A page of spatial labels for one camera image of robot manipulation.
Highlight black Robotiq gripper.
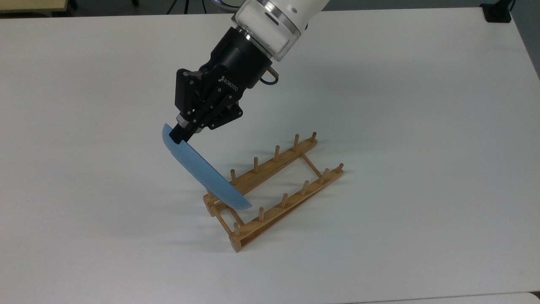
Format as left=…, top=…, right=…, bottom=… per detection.
left=169, top=27, right=273, bottom=144

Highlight blue plastic plate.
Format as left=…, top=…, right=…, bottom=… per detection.
left=162, top=122, right=253, bottom=210

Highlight wooden plate rack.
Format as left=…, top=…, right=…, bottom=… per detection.
left=203, top=132, right=344, bottom=253

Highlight black tripod legs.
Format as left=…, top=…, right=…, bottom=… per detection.
left=166, top=0, right=208, bottom=14

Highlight yellowish wooden desk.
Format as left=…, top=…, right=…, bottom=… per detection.
left=0, top=0, right=69, bottom=14

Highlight grey gripper cable loop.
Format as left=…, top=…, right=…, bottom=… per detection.
left=259, top=67, right=280, bottom=86

